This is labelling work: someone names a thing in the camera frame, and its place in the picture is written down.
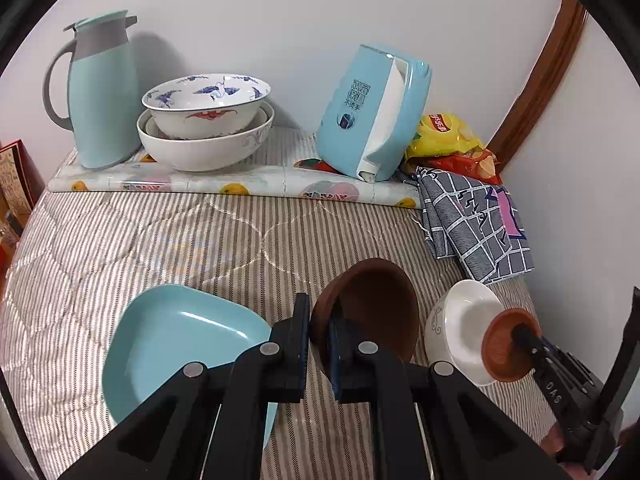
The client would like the teal plastic plate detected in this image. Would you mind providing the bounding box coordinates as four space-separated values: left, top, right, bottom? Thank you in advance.
102 284 271 424

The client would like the brown small bowl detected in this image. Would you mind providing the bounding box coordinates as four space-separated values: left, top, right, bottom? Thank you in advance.
309 258 419 375
482 308 541 382

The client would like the person right hand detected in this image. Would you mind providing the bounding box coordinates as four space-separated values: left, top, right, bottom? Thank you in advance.
539 418 640 480

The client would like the striped quilted table cover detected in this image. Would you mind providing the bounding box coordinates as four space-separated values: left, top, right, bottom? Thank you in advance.
1 186 462 479

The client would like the grey checked folded cloth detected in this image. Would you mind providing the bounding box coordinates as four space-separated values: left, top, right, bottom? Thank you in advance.
416 167 534 285

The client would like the fruit print rolled mat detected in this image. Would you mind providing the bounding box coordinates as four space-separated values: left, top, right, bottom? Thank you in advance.
47 150 421 209

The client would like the large white ceramic bowl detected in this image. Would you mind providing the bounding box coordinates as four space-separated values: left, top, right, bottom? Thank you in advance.
137 103 274 172

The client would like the red orange snack bag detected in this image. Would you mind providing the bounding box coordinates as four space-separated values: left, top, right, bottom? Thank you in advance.
426 148 502 185

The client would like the yellow chips bag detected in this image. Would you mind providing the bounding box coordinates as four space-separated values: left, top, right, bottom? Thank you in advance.
405 114 485 159

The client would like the brown patterned box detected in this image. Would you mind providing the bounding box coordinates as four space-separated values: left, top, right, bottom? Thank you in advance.
1 140 44 216

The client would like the blue patterned porcelain bowl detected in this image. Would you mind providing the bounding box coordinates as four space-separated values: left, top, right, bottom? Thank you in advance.
142 73 271 140

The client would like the light blue thermos jug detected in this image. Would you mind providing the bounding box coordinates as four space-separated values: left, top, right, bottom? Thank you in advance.
42 10 142 169

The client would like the light blue electric kettle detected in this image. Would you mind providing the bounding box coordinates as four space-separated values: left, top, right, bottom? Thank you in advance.
316 44 432 182

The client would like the brown wooden door frame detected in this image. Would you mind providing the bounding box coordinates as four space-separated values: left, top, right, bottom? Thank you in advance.
488 0 588 171

